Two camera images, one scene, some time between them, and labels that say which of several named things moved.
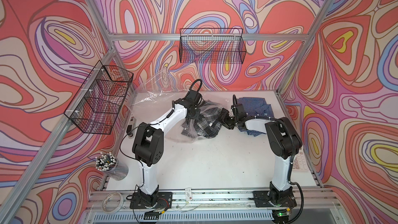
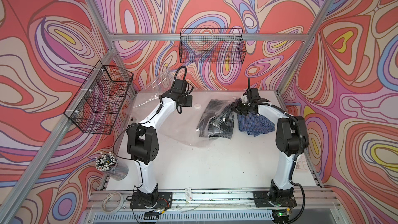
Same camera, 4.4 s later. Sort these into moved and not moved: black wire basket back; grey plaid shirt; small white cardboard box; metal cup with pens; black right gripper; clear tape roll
Moved: black right gripper; grey plaid shirt
Not moved: black wire basket back; small white cardboard box; clear tape roll; metal cup with pens
